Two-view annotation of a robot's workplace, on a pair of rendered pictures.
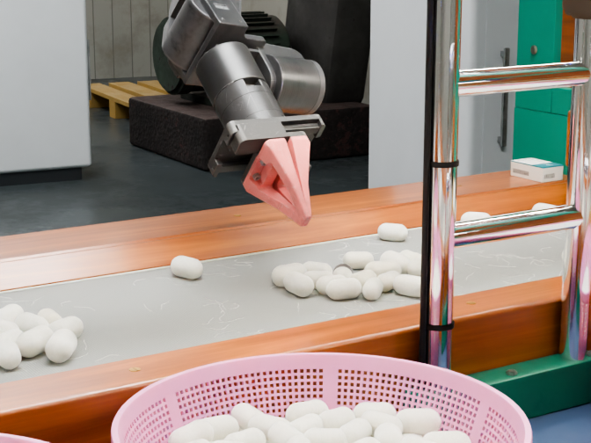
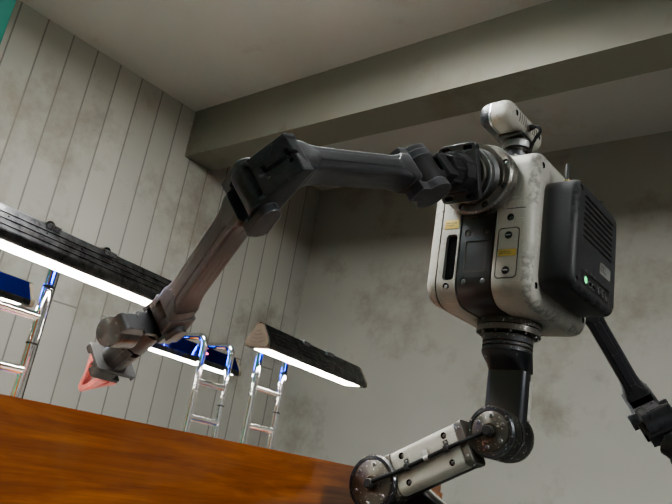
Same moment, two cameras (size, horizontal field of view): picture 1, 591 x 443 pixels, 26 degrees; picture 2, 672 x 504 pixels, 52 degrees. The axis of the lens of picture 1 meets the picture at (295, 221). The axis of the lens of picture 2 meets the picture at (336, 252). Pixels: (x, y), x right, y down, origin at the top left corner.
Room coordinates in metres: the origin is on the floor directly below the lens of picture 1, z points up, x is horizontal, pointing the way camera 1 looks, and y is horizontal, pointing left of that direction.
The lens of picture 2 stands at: (2.64, -0.21, 0.73)
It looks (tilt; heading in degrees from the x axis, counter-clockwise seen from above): 18 degrees up; 155
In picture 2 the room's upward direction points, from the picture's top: 10 degrees clockwise
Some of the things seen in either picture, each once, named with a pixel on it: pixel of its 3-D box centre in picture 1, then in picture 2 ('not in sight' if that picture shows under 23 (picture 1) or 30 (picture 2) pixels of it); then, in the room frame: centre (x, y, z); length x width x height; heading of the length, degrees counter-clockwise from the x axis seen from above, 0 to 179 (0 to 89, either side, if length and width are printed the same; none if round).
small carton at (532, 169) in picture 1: (536, 170); not in sight; (1.60, -0.31, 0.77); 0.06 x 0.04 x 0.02; 32
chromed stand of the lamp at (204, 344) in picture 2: not in sight; (189, 400); (0.22, 0.47, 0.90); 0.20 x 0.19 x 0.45; 122
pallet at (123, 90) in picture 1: (183, 103); not in sight; (7.52, 0.66, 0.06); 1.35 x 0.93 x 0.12; 23
